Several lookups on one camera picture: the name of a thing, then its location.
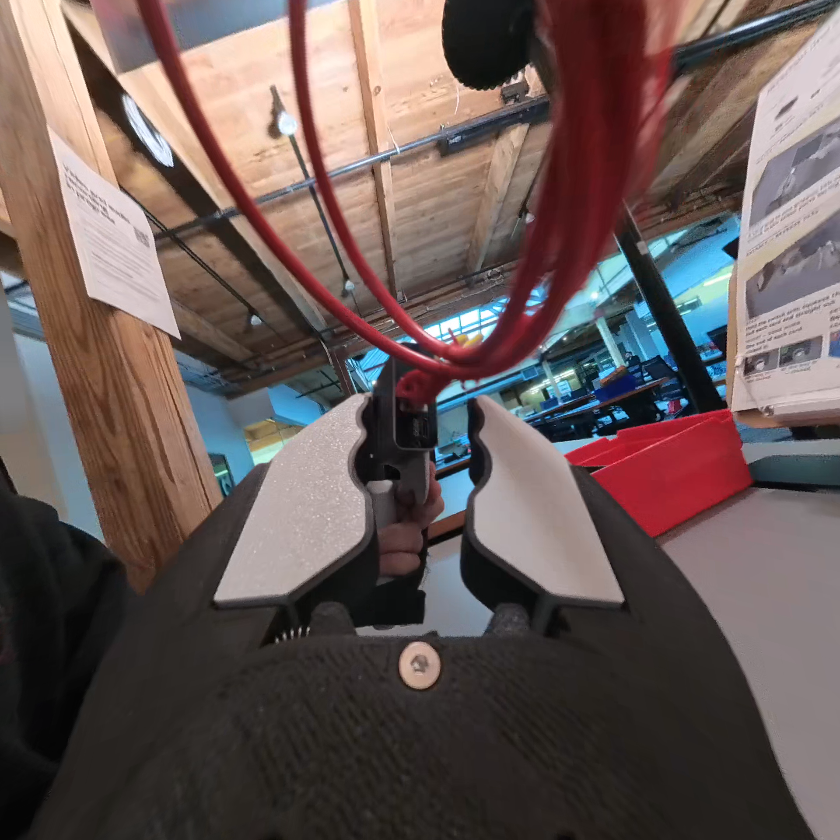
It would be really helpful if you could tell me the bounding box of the red ethernet cable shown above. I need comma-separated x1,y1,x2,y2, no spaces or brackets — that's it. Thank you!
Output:
134,0,677,404

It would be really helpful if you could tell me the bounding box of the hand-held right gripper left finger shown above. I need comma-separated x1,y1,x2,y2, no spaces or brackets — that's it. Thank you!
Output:
213,394,380,608

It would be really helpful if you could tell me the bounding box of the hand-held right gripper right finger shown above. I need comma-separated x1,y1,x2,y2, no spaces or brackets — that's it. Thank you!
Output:
461,395,626,614

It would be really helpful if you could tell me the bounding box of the wooden pillar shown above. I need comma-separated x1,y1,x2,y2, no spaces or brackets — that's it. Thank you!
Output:
0,0,224,592

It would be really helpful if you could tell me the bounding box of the black network switch box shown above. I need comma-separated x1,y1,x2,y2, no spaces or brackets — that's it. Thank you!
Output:
371,341,437,463

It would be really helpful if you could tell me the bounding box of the person's torso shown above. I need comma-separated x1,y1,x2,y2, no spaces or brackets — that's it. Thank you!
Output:
0,459,142,834

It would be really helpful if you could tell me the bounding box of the white paper sheet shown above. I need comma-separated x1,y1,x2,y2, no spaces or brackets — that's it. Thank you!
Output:
48,126,182,340

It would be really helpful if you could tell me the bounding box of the person's left hand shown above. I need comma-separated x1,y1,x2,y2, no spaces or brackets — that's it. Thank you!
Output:
377,482,446,578

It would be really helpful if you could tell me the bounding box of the red plastic bin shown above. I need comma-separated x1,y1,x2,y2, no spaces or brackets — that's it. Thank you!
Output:
564,410,754,539

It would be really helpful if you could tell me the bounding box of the round white ceiling lamp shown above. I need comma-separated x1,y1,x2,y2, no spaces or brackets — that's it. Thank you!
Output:
121,94,175,168

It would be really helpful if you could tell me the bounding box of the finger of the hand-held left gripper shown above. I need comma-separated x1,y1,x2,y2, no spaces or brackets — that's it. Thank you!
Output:
386,449,435,503

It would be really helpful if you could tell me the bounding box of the person's left forearm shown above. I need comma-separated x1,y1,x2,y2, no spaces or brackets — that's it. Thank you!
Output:
357,571,427,627

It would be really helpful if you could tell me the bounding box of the printed instruction sheet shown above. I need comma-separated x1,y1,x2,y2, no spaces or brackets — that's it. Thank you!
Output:
730,10,840,414

